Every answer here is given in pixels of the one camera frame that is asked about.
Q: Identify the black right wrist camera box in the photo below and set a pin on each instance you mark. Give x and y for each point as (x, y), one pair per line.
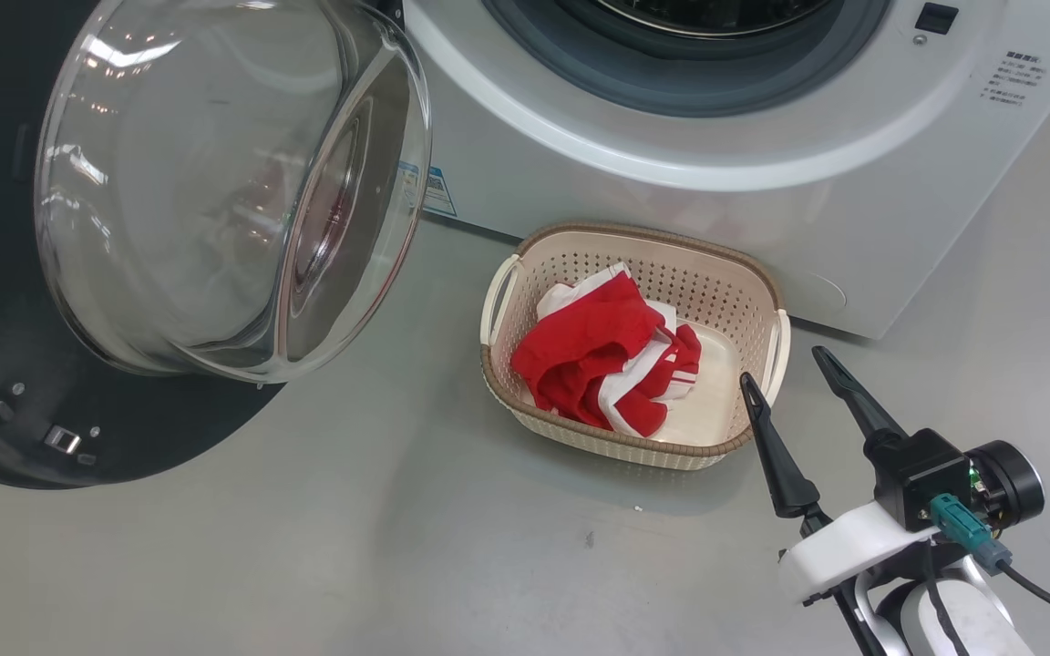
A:
(921, 474)

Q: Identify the blue energy label sticker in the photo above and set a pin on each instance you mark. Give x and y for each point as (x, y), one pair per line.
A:
(439, 193)

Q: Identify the red and white garment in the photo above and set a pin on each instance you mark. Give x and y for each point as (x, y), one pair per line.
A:
(589, 337)

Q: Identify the printed warning text label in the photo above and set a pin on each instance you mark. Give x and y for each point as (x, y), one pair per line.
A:
(1013, 77)

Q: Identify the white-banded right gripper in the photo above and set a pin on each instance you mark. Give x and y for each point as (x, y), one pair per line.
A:
(844, 551)

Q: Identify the white front-load washing machine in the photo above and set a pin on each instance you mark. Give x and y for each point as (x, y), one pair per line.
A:
(762, 210)

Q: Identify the cream perforated plastic laundry basket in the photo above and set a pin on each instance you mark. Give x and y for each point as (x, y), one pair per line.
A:
(716, 301)

